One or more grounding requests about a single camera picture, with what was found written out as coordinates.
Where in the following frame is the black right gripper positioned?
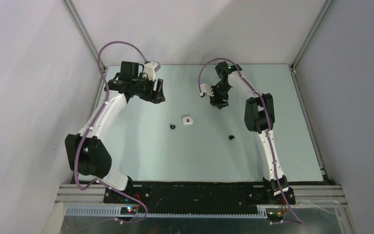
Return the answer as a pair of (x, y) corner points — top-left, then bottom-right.
(207, 82), (231, 109)

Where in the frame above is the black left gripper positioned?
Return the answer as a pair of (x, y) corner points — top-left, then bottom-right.
(132, 73), (165, 104)

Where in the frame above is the white earbud charging case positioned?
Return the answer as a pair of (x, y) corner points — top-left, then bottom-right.
(182, 116), (194, 125)

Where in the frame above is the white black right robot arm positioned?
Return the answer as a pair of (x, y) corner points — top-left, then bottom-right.
(200, 61), (289, 204)

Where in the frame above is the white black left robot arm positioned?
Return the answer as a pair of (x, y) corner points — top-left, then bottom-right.
(65, 61), (165, 203)

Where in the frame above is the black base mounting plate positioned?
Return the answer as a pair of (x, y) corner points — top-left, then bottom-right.
(103, 181), (296, 215)

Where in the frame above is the left controller board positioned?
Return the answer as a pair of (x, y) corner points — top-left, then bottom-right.
(120, 206), (138, 215)

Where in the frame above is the controller board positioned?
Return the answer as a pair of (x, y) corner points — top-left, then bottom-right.
(120, 206), (138, 215)
(267, 212), (286, 219)

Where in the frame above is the right controller board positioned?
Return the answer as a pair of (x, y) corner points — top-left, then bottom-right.
(267, 212), (286, 219)

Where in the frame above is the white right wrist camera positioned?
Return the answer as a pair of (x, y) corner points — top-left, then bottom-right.
(199, 83), (214, 97)

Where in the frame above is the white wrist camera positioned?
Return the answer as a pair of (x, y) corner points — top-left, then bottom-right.
(199, 83), (214, 97)
(142, 61), (161, 81)

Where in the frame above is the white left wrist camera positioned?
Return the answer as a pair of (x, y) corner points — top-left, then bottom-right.
(142, 61), (161, 81)

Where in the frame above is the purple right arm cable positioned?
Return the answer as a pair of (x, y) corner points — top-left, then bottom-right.
(198, 58), (304, 225)

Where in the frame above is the aluminium frame post left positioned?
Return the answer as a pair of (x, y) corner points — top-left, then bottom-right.
(61, 0), (106, 71)

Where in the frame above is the aluminium frame post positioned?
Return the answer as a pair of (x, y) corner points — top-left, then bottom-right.
(290, 0), (334, 75)
(61, 0), (106, 71)

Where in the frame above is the aluminium front rail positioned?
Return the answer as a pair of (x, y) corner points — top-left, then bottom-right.
(55, 183), (347, 219)

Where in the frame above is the aluminium frame post right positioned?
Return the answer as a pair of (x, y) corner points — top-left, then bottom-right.
(290, 0), (334, 75)

